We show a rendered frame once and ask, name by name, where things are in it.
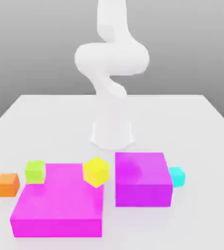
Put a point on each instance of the small yellow cube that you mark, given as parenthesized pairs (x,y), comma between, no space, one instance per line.
(96,172)

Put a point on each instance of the small cyan cube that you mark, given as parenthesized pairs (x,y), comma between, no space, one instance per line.
(177,176)

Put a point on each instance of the small orange cube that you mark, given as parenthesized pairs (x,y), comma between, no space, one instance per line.
(7,185)

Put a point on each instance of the large magenta box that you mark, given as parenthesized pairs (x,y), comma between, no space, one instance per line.
(61,205)

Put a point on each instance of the large purple box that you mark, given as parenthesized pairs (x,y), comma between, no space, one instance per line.
(143,181)

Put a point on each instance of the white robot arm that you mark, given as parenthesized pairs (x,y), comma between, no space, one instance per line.
(112,58)

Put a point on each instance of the small lime green cube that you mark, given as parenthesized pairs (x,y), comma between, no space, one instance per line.
(35,172)

